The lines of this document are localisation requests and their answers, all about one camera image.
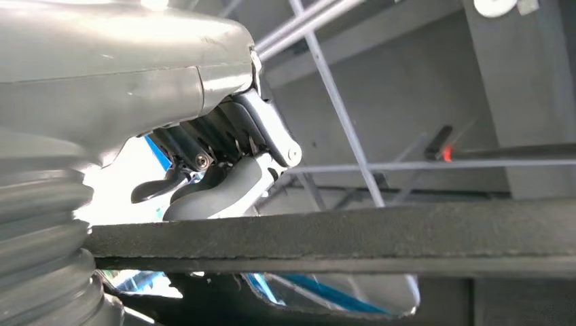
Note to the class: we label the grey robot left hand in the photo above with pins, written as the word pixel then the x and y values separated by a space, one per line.
pixel 112 67

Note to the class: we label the black device with red light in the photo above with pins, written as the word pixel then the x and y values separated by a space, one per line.
pixel 438 144

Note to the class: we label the white round ceiling fixture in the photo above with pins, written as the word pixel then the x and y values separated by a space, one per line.
pixel 495 6

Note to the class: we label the grey ceiling pipe frame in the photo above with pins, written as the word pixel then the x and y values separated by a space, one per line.
pixel 342 112

